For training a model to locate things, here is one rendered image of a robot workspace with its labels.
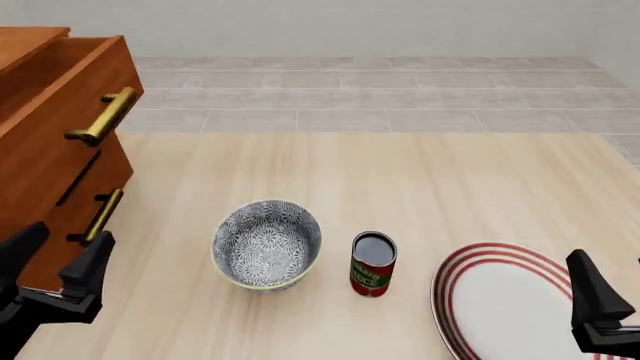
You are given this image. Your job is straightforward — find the white plate with red rings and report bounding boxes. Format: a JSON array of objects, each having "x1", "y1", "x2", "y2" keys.
[{"x1": 430, "y1": 242, "x2": 640, "y2": 360}]

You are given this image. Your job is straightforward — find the short brass drawer handle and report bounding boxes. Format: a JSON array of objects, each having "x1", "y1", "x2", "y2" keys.
[{"x1": 66, "y1": 188, "x2": 125, "y2": 248}]

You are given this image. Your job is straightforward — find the long brass drawer handle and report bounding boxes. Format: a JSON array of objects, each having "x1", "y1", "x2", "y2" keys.
[{"x1": 63, "y1": 86, "x2": 138, "y2": 148}]

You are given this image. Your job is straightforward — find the wooden cabinet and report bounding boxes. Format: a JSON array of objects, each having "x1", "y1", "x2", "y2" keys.
[{"x1": 0, "y1": 26, "x2": 145, "y2": 298}]

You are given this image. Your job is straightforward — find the open wooden drawer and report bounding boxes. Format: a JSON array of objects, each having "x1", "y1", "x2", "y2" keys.
[{"x1": 0, "y1": 34, "x2": 145, "y2": 196}]

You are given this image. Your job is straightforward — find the blue patterned bowl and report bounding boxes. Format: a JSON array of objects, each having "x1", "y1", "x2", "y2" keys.
[{"x1": 211, "y1": 198, "x2": 323, "y2": 296}]

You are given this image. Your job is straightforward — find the red tomato sauce tin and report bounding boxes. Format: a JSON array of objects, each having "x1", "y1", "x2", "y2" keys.
[{"x1": 349, "y1": 230, "x2": 398, "y2": 299}]

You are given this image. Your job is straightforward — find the closed wooden drawer with handle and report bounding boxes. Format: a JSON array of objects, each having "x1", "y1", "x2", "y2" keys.
[{"x1": 19, "y1": 131, "x2": 135, "y2": 297}]

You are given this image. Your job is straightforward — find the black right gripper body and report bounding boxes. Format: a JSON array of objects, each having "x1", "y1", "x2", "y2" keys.
[{"x1": 569, "y1": 317, "x2": 640, "y2": 356}]

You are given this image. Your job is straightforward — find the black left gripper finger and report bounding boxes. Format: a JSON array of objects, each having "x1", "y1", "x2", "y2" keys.
[
  {"x1": 57, "y1": 230, "x2": 117, "y2": 301},
  {"x1": 0, "y1": 220, "x2": 51, "y2": 288}
]

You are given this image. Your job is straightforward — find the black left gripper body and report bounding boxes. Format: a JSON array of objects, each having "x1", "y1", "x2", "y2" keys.
[{"x1": 0, "y1": 282, "x2": 105, "y2": 360}]

